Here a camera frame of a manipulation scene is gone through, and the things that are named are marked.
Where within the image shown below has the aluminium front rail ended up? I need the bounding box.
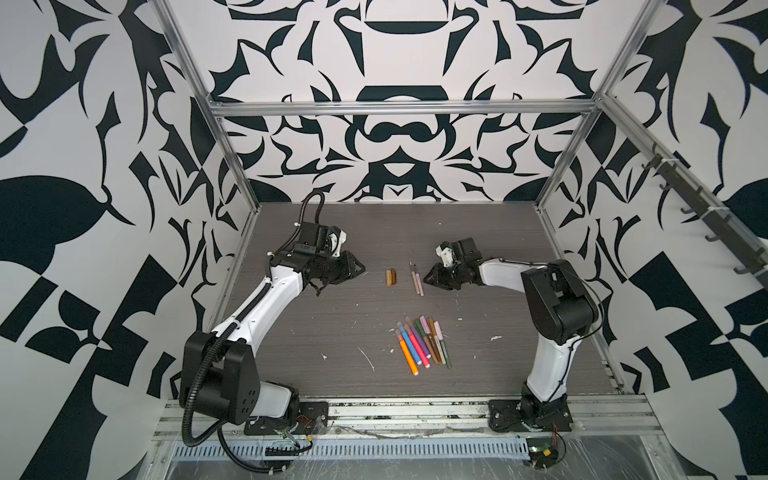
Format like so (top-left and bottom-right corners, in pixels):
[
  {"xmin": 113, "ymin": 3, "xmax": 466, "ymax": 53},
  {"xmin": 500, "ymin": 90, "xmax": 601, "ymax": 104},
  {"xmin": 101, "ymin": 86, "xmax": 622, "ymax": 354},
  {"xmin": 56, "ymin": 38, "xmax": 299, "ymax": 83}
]
[{"xmin": 155, "ymin": 392, "xmax": 661, "ymax": 439}]

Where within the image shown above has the blue marker pen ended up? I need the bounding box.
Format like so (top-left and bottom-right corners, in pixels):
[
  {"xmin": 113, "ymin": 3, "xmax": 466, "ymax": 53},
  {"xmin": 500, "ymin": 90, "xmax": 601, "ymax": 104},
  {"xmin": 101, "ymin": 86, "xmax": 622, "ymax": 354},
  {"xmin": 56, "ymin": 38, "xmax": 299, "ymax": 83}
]
[{"xmin": 396, "ymin": 322, "xmax": 422, "ymax": 365}]

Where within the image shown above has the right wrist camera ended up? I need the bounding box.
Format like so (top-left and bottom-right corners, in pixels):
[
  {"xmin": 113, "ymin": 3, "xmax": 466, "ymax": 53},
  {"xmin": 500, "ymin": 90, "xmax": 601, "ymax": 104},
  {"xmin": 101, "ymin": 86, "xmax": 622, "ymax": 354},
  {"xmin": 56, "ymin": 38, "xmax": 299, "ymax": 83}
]
[{"xmin": 436, "ymin": 242, "xmax": 455, "ymax": 269}]

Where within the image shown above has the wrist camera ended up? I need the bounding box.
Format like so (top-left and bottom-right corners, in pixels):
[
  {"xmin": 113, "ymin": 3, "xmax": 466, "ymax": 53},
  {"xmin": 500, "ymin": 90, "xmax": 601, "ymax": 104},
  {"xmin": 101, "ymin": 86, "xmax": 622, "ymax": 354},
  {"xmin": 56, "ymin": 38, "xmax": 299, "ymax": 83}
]
[
  {"xmin": 436, "ymin": 242, "xmax": 455, "ymax": 269},
  {"xmin": 326, "ymin": 226, "xmax": 347, "ymax": 258}
]

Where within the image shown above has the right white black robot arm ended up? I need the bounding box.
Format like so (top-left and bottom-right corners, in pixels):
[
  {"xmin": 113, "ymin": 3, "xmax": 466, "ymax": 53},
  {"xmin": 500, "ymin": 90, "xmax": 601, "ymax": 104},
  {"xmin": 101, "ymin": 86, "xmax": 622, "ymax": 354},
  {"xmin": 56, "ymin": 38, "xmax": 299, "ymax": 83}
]
[{"xmin": 424, "ymin": 238, "xmax": 601, "ymax": 433}]

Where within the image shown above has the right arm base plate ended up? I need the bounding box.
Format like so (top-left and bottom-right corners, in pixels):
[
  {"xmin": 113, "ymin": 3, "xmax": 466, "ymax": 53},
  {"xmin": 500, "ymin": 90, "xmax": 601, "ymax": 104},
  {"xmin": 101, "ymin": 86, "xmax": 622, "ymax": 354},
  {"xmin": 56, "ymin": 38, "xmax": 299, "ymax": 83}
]
[{"xmin": 488, "ymin": 396, "xmax": 573, "ymax": 433}]

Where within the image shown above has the orange marker pen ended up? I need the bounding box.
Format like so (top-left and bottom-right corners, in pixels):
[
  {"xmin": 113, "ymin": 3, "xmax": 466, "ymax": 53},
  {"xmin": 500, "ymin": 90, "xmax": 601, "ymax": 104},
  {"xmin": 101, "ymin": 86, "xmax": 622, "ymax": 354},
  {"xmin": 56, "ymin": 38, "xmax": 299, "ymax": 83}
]
[{"xmin": 395, "ymin": 330, "xmax": 419, "ymax": 376}]

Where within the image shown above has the small green circuit board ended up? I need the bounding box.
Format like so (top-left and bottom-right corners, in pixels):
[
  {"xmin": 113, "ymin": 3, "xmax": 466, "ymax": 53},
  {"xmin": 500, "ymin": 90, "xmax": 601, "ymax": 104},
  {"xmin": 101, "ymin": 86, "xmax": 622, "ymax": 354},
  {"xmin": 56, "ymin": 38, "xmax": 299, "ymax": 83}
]
[{"xmin": 526, "ymin": 435, "xmax": 568, "ymax": 471}]

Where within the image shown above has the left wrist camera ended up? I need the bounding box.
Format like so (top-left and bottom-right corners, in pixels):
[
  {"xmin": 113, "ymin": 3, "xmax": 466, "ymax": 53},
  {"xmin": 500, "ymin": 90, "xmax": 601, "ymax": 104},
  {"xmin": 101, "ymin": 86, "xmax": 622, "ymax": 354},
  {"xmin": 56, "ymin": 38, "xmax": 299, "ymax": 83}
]
[{"xmin": 326, "ymin": 226, "xmax": 347, "ymax": 258}]

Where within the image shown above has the red pink marker pen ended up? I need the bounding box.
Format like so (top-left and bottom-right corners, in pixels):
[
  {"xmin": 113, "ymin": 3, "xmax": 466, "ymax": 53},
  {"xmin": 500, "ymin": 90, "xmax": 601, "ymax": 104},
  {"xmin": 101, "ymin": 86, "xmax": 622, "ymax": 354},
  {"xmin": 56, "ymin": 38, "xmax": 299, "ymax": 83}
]
[{"xmin": 405, "ymin": 326, "xmax": 431, "ymax": 368}]

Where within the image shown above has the purple marker pen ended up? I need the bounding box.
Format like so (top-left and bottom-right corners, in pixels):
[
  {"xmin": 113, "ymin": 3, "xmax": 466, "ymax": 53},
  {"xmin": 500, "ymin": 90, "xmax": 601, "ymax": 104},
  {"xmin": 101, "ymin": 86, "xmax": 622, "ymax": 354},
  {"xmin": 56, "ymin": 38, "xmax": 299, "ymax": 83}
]
[{"xmin": 405, "ymin": 316, "xmax": 432, "ymax": 361}]

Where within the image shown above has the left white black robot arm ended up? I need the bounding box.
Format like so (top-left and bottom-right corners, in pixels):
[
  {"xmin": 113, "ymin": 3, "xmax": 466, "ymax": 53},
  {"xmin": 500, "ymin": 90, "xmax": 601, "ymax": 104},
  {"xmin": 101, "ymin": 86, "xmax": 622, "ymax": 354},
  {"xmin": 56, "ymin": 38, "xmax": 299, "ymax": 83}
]
[{"xmin": 179, "ymin": 222, "xmax": 365, "ymax": 447}]

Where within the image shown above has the white slotted cable duct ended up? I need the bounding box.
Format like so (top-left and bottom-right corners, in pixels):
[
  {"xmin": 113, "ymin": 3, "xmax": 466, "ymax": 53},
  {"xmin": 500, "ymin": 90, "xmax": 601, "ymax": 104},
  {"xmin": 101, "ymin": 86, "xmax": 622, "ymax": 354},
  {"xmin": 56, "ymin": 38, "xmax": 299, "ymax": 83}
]
[{"xmin": 173, "ymin": 437, "xmax": 532, "ymax": 462}]

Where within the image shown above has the black wall hook rack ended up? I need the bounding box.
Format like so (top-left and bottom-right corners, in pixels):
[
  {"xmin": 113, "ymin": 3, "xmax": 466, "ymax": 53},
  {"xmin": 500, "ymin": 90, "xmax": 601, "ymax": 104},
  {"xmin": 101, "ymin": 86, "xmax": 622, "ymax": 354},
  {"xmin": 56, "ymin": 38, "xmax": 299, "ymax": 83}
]
[{"xmin": 643, "ymin": 142, "xmax": 767, "ymax": 290}]

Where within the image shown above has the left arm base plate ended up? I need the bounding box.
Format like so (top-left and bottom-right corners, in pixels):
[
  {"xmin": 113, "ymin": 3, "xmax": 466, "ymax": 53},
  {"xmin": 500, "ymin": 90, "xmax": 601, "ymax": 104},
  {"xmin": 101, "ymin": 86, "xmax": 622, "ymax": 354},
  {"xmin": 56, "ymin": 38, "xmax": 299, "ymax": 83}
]
[{"xmin": 244, "ymin": 401, "xmax": 329, "ymax": 436}]

